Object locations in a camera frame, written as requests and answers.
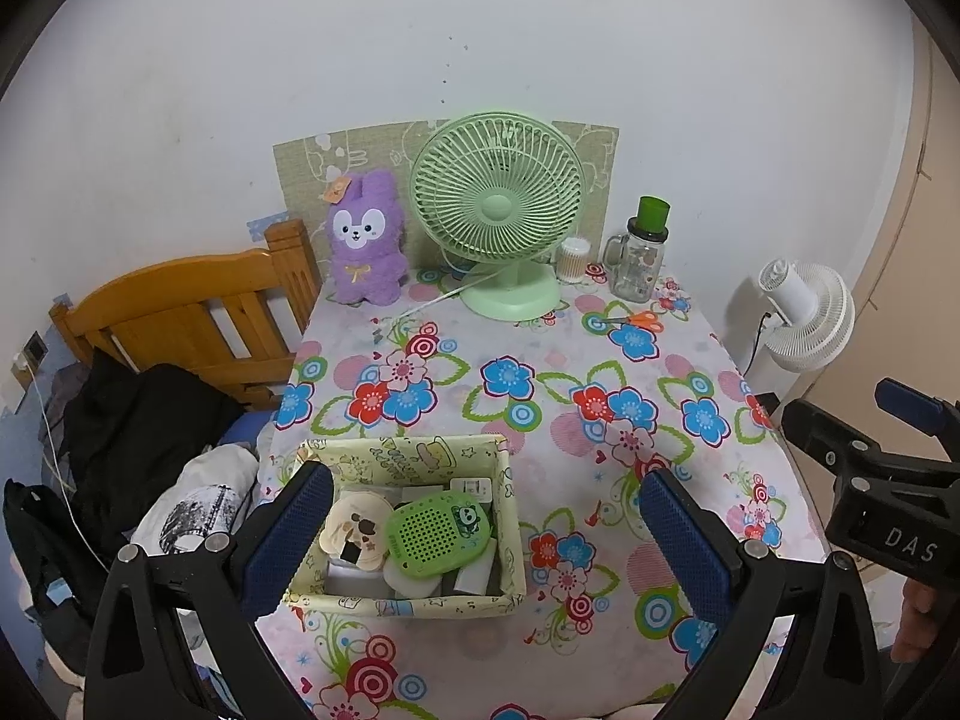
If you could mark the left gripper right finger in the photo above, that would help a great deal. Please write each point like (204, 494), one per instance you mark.
(829, 665)

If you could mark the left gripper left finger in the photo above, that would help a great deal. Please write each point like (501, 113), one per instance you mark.
(138, 663)

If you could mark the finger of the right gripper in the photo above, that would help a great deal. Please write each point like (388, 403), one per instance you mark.
(846, 452)
(932, 416)

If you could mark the white power adapter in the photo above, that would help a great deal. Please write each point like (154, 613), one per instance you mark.
(473, 578)

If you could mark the white oval plastic case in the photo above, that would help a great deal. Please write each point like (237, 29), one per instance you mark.
(406, 586)

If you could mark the green panda speaker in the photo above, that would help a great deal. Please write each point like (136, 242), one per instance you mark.
(437, 534)

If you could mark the person's hand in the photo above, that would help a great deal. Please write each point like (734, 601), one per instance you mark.
(922, 611)

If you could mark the white floor fan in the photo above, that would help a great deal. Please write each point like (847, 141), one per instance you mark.
(809, 317)

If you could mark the white printed garment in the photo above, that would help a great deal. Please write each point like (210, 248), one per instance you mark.
(211, 495)

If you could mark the floral tablecloth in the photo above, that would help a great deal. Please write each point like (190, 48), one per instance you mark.
(590, 398)

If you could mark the black clothing pile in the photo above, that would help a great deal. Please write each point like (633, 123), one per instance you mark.
(127, 436)

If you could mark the glass jar mug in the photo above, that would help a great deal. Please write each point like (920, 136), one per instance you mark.
(634, 257)

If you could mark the yellow cartoon storage box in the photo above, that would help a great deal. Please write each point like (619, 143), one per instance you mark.
(403, 470)

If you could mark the cotton swab container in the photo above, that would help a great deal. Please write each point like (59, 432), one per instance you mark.
(572, 257)

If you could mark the green desk fan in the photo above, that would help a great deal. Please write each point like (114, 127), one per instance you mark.
(501, 191)

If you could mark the purple plush toy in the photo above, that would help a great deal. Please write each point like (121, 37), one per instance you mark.
(365, 227)

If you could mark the wall socket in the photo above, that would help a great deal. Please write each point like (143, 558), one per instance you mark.
(35, 350)

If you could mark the beige cartoon wall mat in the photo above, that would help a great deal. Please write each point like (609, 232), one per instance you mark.
(307, 166)

